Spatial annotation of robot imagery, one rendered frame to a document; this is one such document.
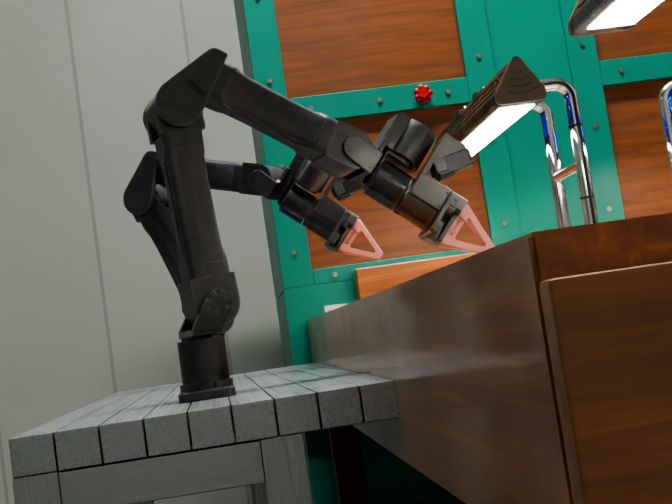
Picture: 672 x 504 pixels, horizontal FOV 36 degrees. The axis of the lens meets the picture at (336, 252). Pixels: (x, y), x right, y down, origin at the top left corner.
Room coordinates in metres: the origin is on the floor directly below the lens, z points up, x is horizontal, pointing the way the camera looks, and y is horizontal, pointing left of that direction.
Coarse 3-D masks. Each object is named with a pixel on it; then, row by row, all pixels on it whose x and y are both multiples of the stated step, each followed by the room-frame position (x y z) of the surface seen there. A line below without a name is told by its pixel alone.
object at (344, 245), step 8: (360, 224) 1.88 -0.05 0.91; (352, 232) 1.87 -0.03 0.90; (368, 232) 1.88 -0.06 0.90; (336, 240) 1.89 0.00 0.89; (344, 240) 1.87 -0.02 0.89; (352, 240) 1.88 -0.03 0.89; (368, 240) 1.89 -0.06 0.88; (328, 248) 1.93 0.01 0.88; (336, 248) 1.87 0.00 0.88; (344, 248) 1.87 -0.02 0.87; (352, 248) 1.88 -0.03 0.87; (376, 248) 1.89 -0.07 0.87; (368, 256) 1.89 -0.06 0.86; (376, 256) 1.89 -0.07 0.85
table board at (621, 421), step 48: (576, 288) 0.52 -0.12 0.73; (624, 288) 0.52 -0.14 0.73; (576, 336) 0.52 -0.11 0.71; (624, 336) 0.52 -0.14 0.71; (576, 384) 0.52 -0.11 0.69; (624, 384) 0.52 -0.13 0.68; (576, 432) 0.52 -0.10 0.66; (624, 432) 0.52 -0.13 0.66; (576, 480) 0.53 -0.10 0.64; (624, 480) 0.52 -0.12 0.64
